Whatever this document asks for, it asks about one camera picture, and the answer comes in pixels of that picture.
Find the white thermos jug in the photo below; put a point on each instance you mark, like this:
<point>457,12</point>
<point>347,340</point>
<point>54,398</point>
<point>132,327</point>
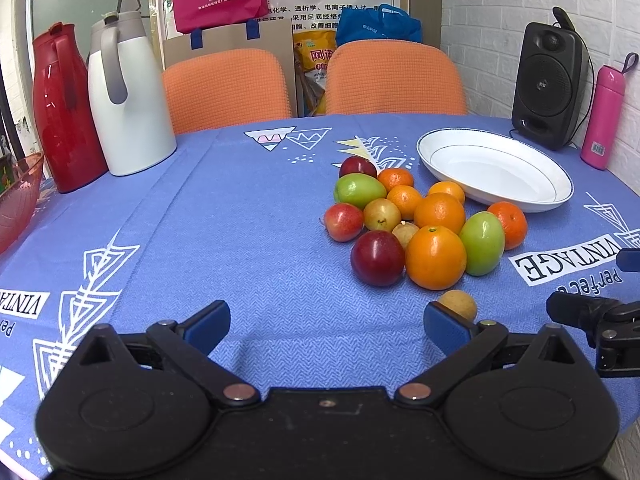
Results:
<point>127,96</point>

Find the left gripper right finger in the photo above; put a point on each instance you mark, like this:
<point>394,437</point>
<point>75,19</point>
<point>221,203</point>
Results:
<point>469,349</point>

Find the red-orange tangerine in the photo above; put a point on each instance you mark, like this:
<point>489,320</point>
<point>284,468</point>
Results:
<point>513,221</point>

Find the blue patterned tablecloth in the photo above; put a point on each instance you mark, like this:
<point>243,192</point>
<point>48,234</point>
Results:
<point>235,214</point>

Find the orange chair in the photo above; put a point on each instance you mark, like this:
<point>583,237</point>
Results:
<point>230,88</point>
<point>392,76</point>

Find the large green mango apple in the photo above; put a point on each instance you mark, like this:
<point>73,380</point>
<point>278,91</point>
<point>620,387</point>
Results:
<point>358,190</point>

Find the dark red plum front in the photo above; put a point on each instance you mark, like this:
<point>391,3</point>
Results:
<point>378,258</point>

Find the dark red plum back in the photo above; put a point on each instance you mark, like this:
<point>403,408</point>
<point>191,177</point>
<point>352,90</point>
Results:
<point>358,165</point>

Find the pink glass bowl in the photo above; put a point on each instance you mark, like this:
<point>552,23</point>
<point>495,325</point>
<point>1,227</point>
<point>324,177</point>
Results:
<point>20,189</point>

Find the large orange front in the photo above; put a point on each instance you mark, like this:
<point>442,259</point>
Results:
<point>435,258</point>

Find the pink-red plum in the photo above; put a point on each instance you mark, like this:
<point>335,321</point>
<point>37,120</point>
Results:
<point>343,222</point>

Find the red thermos jug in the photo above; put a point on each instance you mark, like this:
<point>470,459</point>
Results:
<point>62,110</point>

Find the black speaker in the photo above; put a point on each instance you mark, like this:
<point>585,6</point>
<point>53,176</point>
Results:
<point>551,82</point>

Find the blue plastic bag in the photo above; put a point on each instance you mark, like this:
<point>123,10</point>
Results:
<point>383,22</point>

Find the white oval plate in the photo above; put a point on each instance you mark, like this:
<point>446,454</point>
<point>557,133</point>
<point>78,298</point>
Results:
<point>492,168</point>

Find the right orange chair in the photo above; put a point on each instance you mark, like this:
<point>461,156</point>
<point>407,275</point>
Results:
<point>392,76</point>

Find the brown paper bag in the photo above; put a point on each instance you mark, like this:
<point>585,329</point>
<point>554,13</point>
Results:
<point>275,37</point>

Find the small green apple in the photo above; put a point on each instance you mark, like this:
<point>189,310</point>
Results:
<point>483,238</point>

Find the dark red plum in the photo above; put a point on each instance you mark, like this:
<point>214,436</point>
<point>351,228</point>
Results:
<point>358,165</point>
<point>378,258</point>

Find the large orange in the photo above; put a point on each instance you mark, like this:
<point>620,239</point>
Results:
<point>435,258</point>
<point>440,209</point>

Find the left orange chair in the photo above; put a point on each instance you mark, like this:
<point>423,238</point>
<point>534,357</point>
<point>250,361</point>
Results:
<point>230,88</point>

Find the small orange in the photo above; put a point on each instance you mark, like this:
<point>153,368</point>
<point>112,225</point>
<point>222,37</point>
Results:
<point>448,187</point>
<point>406,198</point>

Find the pink water bottle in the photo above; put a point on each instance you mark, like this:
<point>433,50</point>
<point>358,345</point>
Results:
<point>605,112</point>

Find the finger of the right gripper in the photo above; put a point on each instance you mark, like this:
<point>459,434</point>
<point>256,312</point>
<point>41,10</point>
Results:
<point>603,320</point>
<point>628,259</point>

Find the brown longan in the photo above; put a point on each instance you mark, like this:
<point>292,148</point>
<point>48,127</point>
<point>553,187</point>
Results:
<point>404,232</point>
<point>460,302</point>

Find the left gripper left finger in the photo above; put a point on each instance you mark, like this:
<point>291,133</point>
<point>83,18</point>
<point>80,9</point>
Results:
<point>184,348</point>

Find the yellow snack bag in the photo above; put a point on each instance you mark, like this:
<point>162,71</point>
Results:
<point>313,50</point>

